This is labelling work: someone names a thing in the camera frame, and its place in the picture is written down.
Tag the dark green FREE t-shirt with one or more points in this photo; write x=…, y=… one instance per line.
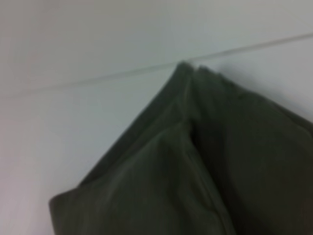
x=195, y=159

